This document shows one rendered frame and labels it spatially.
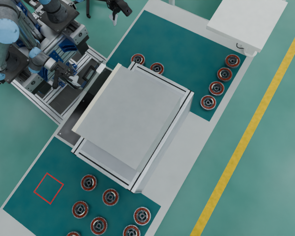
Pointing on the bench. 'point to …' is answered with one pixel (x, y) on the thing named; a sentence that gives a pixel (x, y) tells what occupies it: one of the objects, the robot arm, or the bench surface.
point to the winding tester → (129, 117)
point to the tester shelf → (124, 170)
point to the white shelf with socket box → (247, 22)
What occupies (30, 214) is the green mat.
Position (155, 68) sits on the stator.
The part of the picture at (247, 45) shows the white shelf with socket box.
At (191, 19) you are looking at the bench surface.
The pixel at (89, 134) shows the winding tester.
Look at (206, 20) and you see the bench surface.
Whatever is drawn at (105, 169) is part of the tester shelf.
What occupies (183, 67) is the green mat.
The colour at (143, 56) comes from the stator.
